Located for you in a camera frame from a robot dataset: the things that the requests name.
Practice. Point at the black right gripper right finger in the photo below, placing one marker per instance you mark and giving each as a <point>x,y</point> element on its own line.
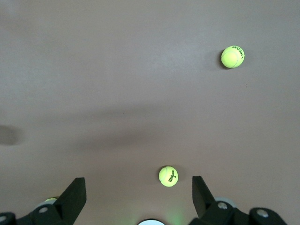
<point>206,211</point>

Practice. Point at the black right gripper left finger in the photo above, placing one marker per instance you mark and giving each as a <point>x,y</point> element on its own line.
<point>68,206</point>

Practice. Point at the yellow-green tennis ball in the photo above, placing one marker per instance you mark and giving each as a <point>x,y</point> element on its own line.
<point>232,56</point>
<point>50,199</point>
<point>168,176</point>

